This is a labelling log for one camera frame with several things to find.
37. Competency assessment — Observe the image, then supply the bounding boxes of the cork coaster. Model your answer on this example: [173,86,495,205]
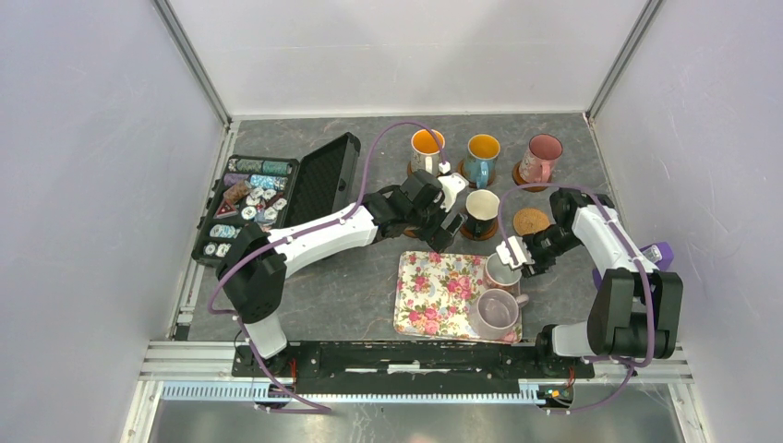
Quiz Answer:
[512,208,551,236]

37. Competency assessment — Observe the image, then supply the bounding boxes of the white floral mug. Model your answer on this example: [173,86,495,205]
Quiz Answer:
[484,254,522,294]

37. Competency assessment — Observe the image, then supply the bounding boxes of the floral mug orange inside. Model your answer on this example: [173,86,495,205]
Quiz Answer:
[409,129,445,176]

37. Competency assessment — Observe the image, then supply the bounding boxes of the black mug cream inside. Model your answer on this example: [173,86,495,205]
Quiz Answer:
[465,189,500,234]

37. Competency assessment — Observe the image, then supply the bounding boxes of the blue mug yellow inside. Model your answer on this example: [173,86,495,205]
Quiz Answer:
[462,134,500,189]

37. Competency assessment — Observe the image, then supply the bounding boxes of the lilac mug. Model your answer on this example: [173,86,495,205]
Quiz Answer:
[467,289,529,341]

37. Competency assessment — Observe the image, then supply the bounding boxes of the pink ghost mug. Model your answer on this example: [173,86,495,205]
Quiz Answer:
[520,134,563,184]

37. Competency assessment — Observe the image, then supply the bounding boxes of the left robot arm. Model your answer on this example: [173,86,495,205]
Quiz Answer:
[216,171,468,377]

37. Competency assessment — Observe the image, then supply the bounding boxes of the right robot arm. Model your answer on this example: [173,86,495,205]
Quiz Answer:
[522,188,683,377]

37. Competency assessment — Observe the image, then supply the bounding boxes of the floral serving tray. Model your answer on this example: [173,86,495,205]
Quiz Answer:
[392,251,491,342]

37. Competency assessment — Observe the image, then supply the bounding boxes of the purple metronome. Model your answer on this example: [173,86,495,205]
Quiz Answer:
[592,242,674,289]

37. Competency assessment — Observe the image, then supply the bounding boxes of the black poker chip case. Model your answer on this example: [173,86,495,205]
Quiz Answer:
[191,133,361,267]

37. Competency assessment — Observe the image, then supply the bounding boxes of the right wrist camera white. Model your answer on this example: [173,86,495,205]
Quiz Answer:
[495,236,534,269]

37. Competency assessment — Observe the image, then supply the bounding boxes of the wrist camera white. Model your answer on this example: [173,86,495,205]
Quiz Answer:
[438,172,469,212]
[495,236,534,269]

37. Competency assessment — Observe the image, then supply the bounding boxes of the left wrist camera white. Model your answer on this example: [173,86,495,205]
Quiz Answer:
[438,172,469,212]

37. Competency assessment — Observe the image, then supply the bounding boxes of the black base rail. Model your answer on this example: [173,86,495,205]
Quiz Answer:
[232,341,595,395]

